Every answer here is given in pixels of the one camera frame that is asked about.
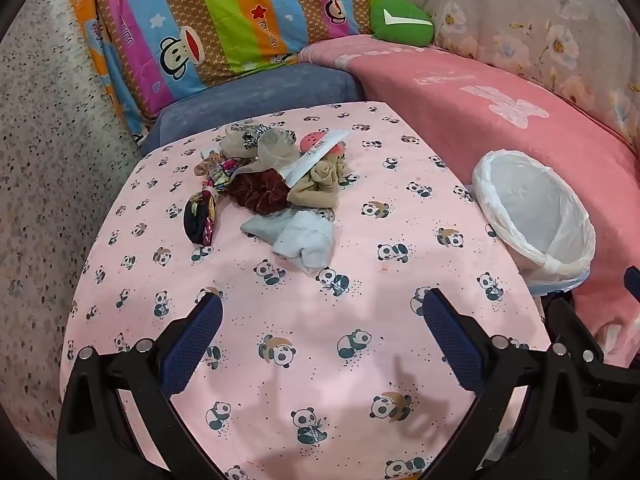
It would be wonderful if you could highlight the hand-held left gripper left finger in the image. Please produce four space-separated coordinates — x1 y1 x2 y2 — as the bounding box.
56 290 224 480

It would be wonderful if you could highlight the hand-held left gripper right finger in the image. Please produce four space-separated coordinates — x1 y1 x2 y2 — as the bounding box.
422 288 593 480

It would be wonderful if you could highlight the white lined trash bin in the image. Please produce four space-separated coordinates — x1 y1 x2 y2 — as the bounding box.
471 150 597 297

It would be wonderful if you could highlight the dark multicolour patterned scrunchie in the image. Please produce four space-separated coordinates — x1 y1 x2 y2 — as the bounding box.
182 157 242 247

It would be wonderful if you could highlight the pink panda print cloth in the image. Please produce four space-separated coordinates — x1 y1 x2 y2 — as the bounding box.
57 101 548 480

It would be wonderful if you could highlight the light blue scrunchie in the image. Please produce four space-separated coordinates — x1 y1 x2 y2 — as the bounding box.
241 209 337 275

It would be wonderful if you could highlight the dark red velvet scrunchie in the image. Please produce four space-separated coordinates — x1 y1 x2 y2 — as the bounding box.
228 169 292 210

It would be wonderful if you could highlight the beige ruffled scrunchie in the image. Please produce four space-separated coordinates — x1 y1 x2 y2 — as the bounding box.
287 156 352 211

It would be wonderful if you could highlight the cream organza scrunchie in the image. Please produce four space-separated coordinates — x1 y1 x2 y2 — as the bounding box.
220 125 299 172

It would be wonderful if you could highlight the leopard print scrunchie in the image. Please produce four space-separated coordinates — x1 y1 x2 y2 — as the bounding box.
239 126 273 150

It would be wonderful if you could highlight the pink blanket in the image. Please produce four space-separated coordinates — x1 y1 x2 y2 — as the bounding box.
299 37 640 368

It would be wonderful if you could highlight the white paper strip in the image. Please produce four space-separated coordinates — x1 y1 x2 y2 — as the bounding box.
286 129 351 184

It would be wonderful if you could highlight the pink round hair clip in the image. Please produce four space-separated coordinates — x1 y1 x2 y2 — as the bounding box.
299 130 346 159

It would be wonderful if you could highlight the blue velvet cushion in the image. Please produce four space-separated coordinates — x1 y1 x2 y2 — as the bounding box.
140 62 366 157

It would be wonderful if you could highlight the floral bed sheet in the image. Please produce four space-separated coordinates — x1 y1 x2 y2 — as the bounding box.
370 0 640 148

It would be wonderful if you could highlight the striped monkey print pillow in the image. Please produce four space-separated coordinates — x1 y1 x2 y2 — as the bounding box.
62 0 386 137

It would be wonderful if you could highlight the green plush toy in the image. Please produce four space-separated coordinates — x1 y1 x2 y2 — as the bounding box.
370 0 435 41

